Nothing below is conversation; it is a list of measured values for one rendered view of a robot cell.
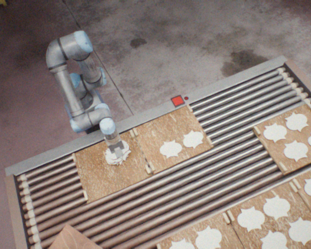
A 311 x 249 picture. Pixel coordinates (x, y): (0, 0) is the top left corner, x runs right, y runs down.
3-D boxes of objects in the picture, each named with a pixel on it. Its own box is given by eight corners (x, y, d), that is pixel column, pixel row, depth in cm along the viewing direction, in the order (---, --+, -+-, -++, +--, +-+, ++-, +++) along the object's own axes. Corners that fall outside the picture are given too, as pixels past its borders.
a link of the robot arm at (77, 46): (83, 79, 207) (54, 33, 155) (103, 71, 208) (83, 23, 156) (88, 94, 204) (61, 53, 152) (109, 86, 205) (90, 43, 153)
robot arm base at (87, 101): (70, 98, 216) (64, 89, 208) (90, 90, 218) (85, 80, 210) (75, 113, 208) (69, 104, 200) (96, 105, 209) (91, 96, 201)
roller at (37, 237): (31, 237, 179) (27, 235, 175) (317, 110, 204) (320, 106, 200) (33, 245, 177) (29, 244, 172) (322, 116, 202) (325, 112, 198)
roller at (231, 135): (28, 221, 184) (24, 219, 180) (307, 100, 209) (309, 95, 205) (29, 229, 181) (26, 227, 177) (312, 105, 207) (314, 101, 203)
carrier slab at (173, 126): (132, 130, 204) (132, 129, 203) (187, 106, 210) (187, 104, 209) (154, 175, 187) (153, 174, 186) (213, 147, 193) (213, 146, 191)
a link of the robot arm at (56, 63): (34, 45, 151) (74, 135, 164) (55, 37, 152) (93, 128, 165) (39, 46, 162) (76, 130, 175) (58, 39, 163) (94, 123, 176)
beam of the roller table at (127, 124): (9, 171, 204) (4, 168, 199) (280, 60, 231) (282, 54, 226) (11, 182, 200) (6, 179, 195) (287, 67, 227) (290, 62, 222)
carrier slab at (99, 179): (73, 154, 199) (72, 153, 197) (132, 131, 204) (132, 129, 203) (88, 204, 181) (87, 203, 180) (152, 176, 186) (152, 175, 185)
